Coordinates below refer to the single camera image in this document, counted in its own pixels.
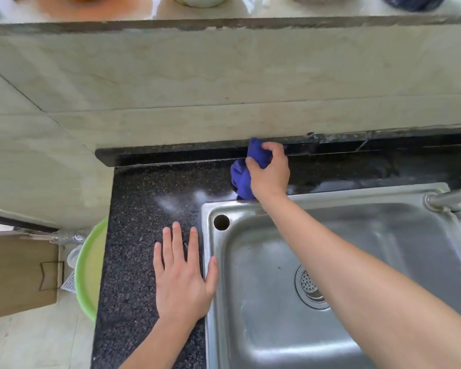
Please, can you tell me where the metal sink drain strainer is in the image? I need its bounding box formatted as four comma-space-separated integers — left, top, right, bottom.
295, 265, 331, 311

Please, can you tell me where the white printed packet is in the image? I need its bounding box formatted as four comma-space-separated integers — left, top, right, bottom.
61, 271, 77, 294

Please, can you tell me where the blue cleaning cloth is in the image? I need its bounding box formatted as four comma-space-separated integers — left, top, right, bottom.
230, 137, 273, 200

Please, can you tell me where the person's left forearm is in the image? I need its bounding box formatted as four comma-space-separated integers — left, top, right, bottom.
118, 316, 209, 369

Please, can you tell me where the person's left hand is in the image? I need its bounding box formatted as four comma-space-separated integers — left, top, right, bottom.
154, 221, 219, 323

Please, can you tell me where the person's right hand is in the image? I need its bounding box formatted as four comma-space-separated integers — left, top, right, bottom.
245, 142, 291, 202

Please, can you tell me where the person's right forearm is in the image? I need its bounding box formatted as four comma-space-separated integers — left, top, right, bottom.
258, 193, 461, 369

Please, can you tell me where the brown cardboard box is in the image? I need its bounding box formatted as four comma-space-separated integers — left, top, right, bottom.
0, 234, 65, 322

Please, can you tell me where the stainless steel sink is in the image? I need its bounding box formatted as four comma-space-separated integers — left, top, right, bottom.
202, 183, 461, 369

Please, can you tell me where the dark blue bowl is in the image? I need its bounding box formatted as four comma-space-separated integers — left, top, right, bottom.
380, 0, 449, 13

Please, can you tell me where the metal faucet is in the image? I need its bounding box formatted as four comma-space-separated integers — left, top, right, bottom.
424, 186, 461, 222

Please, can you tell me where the green plastic basin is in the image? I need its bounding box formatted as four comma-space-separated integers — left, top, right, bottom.
75, 217, 109, 324

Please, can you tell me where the white plastic container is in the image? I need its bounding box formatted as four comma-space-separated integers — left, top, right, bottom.
66, 246, 83, 269

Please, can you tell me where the brown wooden board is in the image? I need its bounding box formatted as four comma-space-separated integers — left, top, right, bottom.
12, 0, 154, 22

